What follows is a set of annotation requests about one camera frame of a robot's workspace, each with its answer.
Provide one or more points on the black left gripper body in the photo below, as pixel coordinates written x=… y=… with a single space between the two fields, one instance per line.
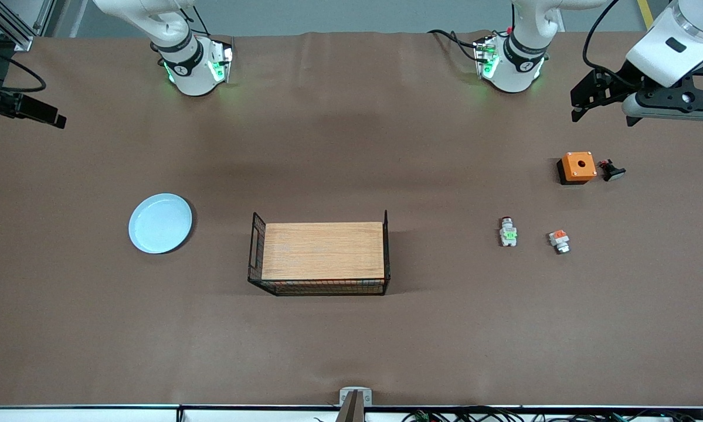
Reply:
x=620 y=80

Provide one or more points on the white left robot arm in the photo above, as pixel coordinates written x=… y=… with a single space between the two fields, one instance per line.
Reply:
x=673 y=47

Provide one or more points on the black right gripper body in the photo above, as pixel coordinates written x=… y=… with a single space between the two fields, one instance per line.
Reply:
x=6 y=101

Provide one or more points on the base connector box green light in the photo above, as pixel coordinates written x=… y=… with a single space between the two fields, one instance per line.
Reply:
x=221 y=64
x=485 y=55

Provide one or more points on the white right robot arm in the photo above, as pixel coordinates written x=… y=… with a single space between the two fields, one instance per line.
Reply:
x=190 y=70

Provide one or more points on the grey metal bracket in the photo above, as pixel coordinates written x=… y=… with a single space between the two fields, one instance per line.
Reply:
x=346 y=397

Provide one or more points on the aluminium frame profile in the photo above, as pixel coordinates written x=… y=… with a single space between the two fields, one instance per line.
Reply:
x=23 y=42

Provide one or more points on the white table edge rail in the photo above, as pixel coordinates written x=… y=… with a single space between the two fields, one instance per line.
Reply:
x=93 y=415

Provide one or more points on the light blue round plate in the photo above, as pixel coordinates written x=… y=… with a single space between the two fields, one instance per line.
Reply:
x=160 y=225

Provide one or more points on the orange white button module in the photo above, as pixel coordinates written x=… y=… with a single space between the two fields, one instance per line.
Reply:
x=559 y=240

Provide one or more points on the brown table cover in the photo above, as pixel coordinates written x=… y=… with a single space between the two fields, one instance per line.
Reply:
x=152 y=328

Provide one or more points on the green white button module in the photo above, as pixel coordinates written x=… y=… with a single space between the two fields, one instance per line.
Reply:
x=508 y=235

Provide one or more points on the orange box with hole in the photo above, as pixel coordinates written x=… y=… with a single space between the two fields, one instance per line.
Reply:
x=578 y=166

